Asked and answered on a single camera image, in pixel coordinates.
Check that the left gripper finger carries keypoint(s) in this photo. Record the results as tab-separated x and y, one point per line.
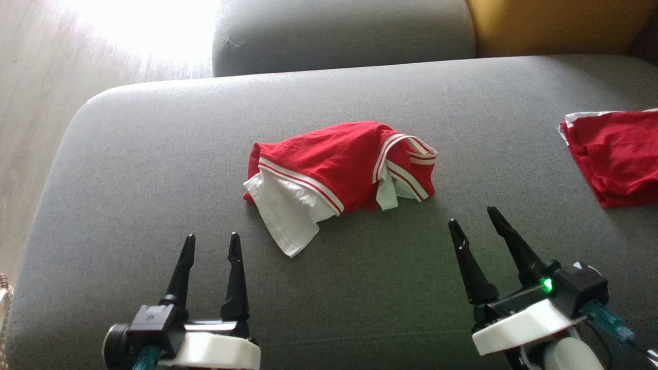
180	282
236	288

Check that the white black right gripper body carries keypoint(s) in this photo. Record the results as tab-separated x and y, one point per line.
524	324

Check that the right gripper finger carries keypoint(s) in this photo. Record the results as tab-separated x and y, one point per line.
473	272
519	252

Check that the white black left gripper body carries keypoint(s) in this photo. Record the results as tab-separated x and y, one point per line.
221	352

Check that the red jersey number 23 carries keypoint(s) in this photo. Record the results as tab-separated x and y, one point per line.
617	154

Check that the red shirt with white sleeves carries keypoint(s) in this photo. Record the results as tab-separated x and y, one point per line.
329	154

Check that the grey fabric sofa seat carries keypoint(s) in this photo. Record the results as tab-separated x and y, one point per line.
360	288

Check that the beige woven basket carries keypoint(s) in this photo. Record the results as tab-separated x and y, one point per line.
4	300

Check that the mustard yellow cushion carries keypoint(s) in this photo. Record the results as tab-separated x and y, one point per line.
555	25

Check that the grey sofa back cushion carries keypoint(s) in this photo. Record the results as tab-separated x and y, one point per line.
344	36

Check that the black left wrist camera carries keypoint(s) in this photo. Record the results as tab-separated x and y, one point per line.
149	329

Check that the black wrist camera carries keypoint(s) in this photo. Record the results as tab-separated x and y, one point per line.
149	329
581	288

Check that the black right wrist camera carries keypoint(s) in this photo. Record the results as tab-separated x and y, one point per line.
581	288

